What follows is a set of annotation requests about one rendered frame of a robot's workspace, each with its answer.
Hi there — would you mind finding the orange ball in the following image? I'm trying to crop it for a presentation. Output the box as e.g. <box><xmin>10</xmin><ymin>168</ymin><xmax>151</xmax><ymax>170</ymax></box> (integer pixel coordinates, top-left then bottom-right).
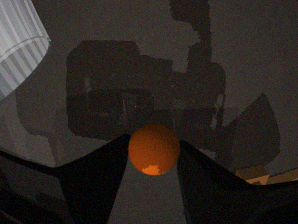
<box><xmin>128</xmin><ymin>124</ymin><xmax>180</xmax><ymax>176</ymax></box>

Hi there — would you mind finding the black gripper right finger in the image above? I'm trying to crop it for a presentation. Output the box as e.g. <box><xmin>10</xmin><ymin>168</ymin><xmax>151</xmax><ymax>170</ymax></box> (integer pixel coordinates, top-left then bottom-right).
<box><xmin>177</xmin><ymin>140</ymin><xmax>298</xmax><ymax>224</ymax></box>

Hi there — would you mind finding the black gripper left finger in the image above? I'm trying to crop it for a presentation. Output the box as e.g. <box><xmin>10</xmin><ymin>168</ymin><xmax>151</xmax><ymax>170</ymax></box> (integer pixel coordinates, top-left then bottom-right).
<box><xmin>0</xmin><ymin>133</ymin><xmax>130</xmax><ymax>224</ymax></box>

